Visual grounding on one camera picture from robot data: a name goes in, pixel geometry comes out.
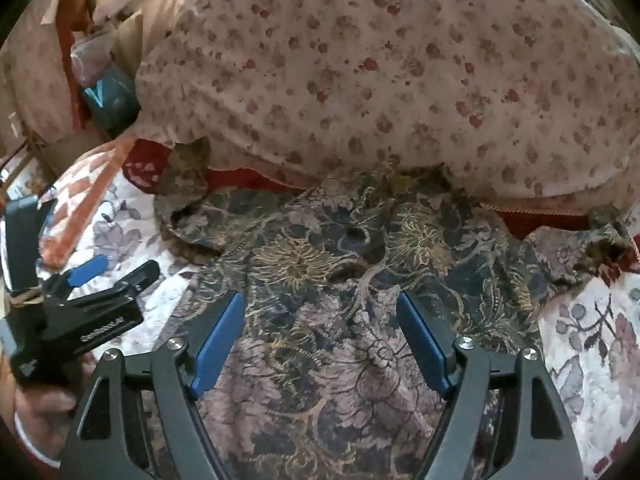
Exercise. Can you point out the orange red cloth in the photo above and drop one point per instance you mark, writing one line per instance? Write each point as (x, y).
(70, 20)

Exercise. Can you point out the pink spotted curtain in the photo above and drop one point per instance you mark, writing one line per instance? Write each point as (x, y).
(30, 85)

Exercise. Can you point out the person's left hand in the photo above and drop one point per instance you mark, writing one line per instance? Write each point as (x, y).
(45, 410)

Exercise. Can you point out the clear plastic bag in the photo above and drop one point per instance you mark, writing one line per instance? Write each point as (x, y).
(90, 57)

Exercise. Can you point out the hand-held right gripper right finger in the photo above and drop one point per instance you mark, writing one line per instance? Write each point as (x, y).
(420, 345)

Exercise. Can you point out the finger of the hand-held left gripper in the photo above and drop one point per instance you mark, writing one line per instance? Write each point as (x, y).
(130, 282)
(87, 269)

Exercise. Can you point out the dark floral patterned garment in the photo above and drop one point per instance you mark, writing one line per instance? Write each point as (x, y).
(325, 285)

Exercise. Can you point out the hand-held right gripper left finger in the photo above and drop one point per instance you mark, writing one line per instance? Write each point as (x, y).
(215, 345)

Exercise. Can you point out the white floral plush blanket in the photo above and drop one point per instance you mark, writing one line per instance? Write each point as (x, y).
(590, 350)

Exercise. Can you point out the teal box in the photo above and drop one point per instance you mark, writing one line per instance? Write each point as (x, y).
(112, 97)

